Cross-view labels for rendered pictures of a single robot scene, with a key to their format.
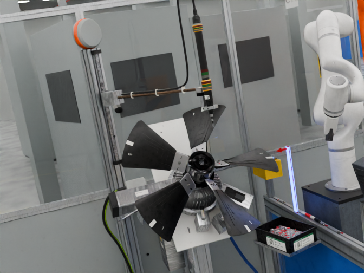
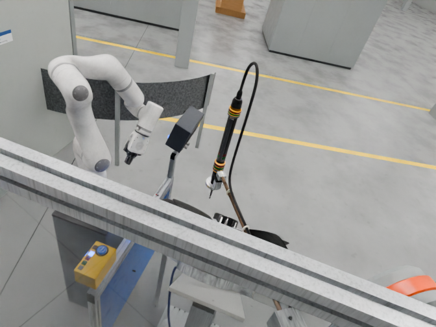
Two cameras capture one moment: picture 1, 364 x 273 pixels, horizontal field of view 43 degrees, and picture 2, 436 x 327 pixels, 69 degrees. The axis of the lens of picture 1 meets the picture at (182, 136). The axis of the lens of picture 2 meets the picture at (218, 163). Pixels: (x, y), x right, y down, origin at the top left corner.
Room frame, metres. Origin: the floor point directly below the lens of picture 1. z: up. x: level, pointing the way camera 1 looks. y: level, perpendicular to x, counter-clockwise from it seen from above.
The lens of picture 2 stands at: (2.93, 0.20, 2.33)
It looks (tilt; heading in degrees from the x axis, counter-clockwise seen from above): 39 degrees down; 202
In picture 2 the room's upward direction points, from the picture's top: 16 degrees clockwise
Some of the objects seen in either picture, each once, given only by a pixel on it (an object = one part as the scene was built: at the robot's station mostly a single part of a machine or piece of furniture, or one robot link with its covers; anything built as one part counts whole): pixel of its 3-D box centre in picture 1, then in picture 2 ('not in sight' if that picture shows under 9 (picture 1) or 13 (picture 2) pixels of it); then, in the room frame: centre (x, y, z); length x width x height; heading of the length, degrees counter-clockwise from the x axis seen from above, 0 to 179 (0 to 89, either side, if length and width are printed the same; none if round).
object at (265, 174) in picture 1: (266, 168); not in sight; (2.43, -0.42, 1.02); 0.16 x 0.10 x 0.11; 14
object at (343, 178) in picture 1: (343, 167); not in sight; (2.15, -0.74, 1.04); 0.19 x 0.19 x 0.18
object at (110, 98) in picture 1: (111, 98); not in sight; (2.46, 0.33, 1.53); 0.10 x 0.07 x 0.08; 49
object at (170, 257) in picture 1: (170, 244); not in sight; (2.32, 0.16, 0.73); 0.15 x 0.09 x 0.22; 14
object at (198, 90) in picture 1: (207, 97); (217, 177); (2.06, -0.14, 1.49); 0.09 x 0.07 x 0.10; 49
